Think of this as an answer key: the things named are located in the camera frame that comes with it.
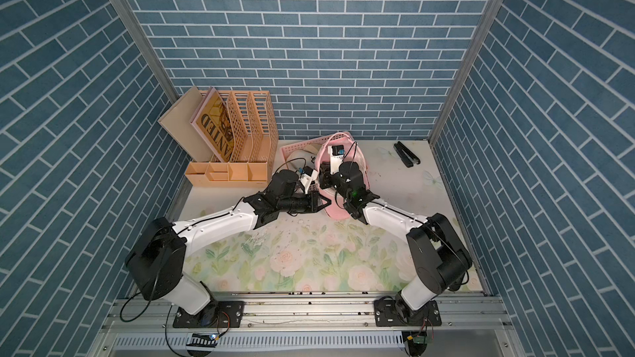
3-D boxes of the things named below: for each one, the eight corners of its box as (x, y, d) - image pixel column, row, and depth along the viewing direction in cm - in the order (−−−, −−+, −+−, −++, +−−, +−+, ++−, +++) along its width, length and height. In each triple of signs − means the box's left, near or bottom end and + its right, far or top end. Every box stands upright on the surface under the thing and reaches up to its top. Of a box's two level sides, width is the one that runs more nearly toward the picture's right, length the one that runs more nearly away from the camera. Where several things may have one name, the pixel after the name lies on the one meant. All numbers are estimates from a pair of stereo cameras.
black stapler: (409, 169, 114) (410, 165, 112) (388, 148, 122) (389, 145, 120) (418, 164, 116) (420, 160, 114) (397, 144, 124) (398, 140, 122)
